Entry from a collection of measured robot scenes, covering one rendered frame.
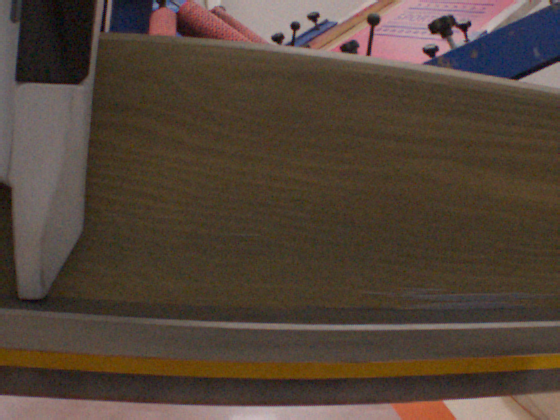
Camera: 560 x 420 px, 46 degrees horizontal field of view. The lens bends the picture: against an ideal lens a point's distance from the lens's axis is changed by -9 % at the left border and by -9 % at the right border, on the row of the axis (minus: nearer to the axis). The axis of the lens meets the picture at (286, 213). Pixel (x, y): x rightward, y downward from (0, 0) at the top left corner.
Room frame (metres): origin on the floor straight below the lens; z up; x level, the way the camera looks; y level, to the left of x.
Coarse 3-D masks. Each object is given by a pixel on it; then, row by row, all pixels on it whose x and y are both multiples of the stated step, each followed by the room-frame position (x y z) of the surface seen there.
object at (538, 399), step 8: (520, 400) 0.38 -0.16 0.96; (528, 400) 0.37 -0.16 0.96; (536, 400) 0.36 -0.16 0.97; (544, 400) 0.35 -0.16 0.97; (552, 400) 0.35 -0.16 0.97; (528, 408) 0.37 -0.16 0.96; (536, 408) 0.36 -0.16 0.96; (544, 408) 0.35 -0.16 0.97; (552, 408) 0.35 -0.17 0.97; (536, 416) 0.36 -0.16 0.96; (544, 416) 0.35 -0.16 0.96; (552, 416) 0.34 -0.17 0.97
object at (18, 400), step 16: (0, 400) 0.32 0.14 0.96; (16, 400) 0.32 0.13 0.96; (32, 400) 0.32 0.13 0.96; (48, 400) 0.33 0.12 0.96; (64, 400) 0.33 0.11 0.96; (80, 400) 0.33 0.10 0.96; (0, 416) 0.30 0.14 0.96; (16, 416) 0.30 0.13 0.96; (32, 416) 0.31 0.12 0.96; (48, 416) 0.31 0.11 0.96; (64, 416) 0.31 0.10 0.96; (80, 416) 0.31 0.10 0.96
